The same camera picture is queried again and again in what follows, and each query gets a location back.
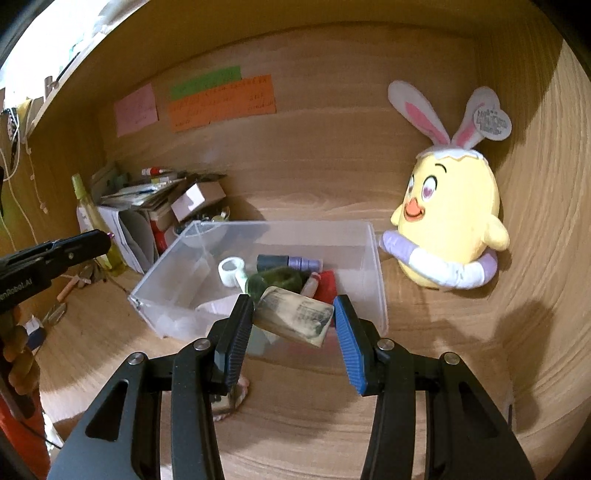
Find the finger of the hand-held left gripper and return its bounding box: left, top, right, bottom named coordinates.
left=14, top=229, right=114, bottom=271

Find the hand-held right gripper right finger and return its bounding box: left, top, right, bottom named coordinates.
left=333, top=294, right=536, bottom=480

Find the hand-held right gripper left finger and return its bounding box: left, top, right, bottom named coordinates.
left=46, top=294, right=256, bottom=480

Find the white eraser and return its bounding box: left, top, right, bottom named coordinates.
left=253, top=286, right=334, bottom=347

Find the green bottle with black cap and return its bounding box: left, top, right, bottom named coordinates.
left=245, top=269, right=308, bottom=298

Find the clear plastic storage bin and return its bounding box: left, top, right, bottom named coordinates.
left=129, top=220, right=389, bottom=356

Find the dark blue bottle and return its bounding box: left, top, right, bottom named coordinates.
left=257, top=254, right=322, bottom=274

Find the person's left forearm orange sleeve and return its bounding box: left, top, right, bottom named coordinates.
left=0, top=390, right=52, bottom=480

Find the person's left hand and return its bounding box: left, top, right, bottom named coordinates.
left=2, top=307, right=41, bottom=397

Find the yellow-green spray bottle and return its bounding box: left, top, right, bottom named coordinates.
left=71, top=174, right=126, bottom=273

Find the white paper holder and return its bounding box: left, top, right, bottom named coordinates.
left=97, top=205, right=158, bottom=273

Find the red box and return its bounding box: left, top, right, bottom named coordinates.
left=314, top=270, right=341, bottom=304

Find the white tape roll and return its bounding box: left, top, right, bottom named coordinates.
left=218, top=257, right=250, bottom=289

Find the stack of papers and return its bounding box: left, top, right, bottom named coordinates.
left=92, top=166, right=195, bottom=208

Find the clear plastic cup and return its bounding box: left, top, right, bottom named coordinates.
left=182, top=222, right=229, bottom=252

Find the small white cardboard box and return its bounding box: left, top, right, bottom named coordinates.
left=171, top=181, right=227, bottom=222

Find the pink paper note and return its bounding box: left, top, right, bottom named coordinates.
left=114, top=83, right=159, bottom=138

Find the yellow chick plush toy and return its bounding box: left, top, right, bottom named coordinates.
left=379, top=79, right=514, bottom=291

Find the orange paper note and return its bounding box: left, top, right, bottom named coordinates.
left=168, top=74, right=278, bottom=134

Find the green paper note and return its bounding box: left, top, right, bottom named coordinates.
left=169, top=66, right=242, bottom=100

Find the pink braided bracelet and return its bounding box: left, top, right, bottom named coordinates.
left=212, top=376, right=251, bottom=421

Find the white cord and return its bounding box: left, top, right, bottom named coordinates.
left=0, top=106, right=43, bottom=243

